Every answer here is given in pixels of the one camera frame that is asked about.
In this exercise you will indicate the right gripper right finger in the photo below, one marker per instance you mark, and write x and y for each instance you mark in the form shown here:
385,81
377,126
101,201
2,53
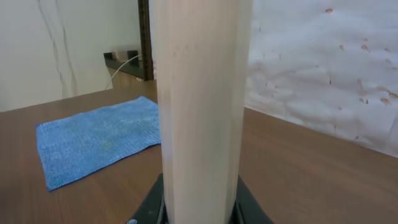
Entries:
248,211

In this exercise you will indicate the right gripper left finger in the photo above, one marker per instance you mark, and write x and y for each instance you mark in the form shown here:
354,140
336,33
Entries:
152,208

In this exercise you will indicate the blue cloth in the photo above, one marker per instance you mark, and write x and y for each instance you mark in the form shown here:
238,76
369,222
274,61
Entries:
99,140

